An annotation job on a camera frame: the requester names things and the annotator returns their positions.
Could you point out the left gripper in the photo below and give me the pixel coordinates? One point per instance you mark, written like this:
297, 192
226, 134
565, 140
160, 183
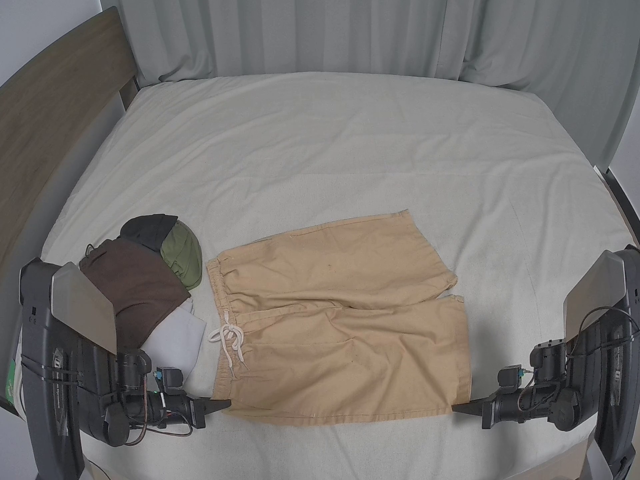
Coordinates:
175, 410

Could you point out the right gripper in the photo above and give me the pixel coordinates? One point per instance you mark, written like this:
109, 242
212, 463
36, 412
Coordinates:
502, 408

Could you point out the khaki shorts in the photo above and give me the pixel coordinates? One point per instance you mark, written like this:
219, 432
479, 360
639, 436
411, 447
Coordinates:
340, 318

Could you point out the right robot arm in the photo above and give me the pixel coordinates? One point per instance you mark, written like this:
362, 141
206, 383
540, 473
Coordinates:
615, 393

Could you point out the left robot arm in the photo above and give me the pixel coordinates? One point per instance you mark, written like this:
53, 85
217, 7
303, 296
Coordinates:
50, 368

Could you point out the bed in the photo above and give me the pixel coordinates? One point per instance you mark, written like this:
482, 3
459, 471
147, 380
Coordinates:
350, 143

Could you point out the white garment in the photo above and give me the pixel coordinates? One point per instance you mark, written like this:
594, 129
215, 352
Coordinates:
180, 333

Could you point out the brown garment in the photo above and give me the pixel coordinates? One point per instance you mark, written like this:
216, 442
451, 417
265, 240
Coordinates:
140, 288

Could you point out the green garment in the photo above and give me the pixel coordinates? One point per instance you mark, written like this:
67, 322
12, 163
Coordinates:
185, 258

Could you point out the black garment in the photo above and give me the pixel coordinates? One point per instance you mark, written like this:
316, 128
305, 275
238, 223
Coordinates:
147, 230

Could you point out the pale green curtain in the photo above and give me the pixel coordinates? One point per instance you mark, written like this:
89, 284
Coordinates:
300, 18

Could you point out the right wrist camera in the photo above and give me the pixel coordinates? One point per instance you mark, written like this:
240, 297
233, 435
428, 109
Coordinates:
510, 379

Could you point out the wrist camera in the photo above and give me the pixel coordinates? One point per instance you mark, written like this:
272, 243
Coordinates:
170, 380
510, 379

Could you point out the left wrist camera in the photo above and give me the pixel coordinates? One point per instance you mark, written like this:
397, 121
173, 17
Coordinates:
170, 380

